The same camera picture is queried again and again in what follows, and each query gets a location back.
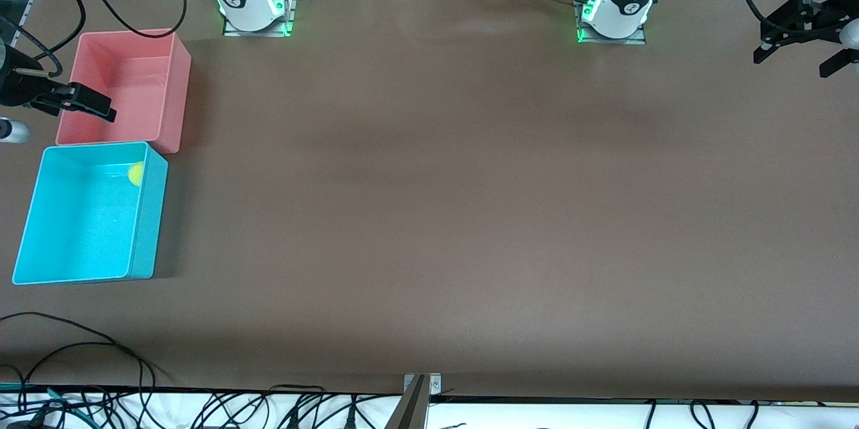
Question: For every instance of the silver metal bracket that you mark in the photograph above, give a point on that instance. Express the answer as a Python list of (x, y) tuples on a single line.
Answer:
[(435, 385)]

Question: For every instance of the yellow-green tennis ball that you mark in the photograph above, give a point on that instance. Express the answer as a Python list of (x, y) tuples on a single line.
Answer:
[(135, 174)]

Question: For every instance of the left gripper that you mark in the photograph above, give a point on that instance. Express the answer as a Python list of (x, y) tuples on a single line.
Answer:
[(823, 18)]

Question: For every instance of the grey metal bar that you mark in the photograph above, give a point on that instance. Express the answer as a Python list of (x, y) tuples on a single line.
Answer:
[(411, 412)]

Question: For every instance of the blue plastic bin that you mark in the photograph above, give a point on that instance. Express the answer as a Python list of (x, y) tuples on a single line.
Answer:
[(74, 227)]

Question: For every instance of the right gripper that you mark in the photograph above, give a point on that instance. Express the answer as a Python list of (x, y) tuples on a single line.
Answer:
[(19, 88)]

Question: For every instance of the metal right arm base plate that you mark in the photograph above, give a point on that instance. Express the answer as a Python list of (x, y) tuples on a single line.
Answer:
[(290, 19)]

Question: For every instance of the pink plastic bin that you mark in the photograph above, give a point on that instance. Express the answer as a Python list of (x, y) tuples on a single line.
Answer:
[(144, 100)]

